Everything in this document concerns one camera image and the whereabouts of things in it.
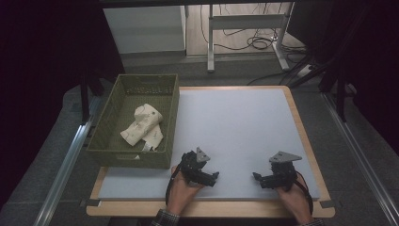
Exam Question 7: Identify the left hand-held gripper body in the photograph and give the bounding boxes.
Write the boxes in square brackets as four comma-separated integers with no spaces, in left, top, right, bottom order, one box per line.
[181,146,211,186]

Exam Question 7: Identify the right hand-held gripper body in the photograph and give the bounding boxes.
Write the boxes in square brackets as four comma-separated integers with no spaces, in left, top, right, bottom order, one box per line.
[266,151,303,191]

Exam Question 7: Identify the cream printed cloth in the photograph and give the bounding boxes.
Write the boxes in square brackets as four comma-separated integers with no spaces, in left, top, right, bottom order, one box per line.
[120,103,165,153]

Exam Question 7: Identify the olive green plastic basket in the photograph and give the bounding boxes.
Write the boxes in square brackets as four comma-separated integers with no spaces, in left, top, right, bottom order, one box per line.
[86,73,181,170]

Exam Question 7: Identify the person's left hand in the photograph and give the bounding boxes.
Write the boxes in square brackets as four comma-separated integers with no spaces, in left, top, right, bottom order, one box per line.
[166,166,205,217]

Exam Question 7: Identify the person's right hand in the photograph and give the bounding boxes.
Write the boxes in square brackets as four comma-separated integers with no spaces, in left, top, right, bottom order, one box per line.
[276,174,315,225]

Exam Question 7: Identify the light grey table mat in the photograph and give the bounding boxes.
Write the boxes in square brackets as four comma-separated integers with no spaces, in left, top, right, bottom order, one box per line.
[98,88,321,202]

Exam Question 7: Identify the black stand leg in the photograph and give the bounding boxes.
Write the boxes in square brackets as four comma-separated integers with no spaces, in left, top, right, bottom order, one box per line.
[319,60,350,123]
[79,71,105,124]

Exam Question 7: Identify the white power strip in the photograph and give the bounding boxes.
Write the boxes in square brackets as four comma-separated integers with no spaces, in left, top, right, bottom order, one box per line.
[295,63,315,79]

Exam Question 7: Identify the white cabinet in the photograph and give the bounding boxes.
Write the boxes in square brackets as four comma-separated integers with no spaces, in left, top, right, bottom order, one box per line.
[103,5,187,55]

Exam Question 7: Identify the aluminium floor rail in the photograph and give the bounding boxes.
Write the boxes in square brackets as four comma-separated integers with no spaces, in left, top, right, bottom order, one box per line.
[322,92,399,226]
[32,121,96,226]

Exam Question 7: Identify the black floor cables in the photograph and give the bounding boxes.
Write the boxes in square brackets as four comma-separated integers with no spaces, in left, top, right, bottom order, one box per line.
[199,3,310,54]

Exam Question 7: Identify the grey metal desk frame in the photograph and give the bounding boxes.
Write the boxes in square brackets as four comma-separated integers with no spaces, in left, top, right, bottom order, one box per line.
[206,2,295,73]

